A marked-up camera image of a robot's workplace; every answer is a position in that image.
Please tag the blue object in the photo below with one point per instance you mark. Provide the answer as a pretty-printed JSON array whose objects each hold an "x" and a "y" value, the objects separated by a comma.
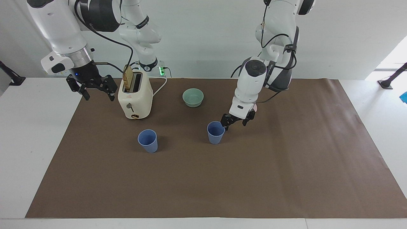
[{"x": 404, "y": 97}]

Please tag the black stand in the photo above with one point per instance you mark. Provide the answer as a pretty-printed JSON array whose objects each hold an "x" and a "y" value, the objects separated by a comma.
[
  {"x": 392, "y": 78},
  {"x": 12, "y": 79}
]

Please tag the blue cup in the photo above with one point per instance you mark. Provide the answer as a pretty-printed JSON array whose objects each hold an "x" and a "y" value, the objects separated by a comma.
[
  {"x": 215, "y": 135},
  {"x": 148, "y": 143}
]

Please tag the green bowl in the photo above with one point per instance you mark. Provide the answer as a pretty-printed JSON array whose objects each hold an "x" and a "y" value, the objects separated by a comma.
[{"x": 193, "y": 97}]

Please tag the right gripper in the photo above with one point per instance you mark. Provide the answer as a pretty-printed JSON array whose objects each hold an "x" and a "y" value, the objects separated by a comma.
[{"x": 83, "y": 73}]

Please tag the cream toaster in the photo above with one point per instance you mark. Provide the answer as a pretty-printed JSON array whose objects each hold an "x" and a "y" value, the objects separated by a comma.
[{"x": 136, "y": 98}]

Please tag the toast slice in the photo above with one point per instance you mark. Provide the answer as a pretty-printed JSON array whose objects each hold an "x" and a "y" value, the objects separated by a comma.
[{"x": 128, "y": 79}]

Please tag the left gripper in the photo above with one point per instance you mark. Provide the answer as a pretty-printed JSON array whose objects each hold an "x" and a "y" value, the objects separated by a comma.
[{"x": 236, "y": 118}]

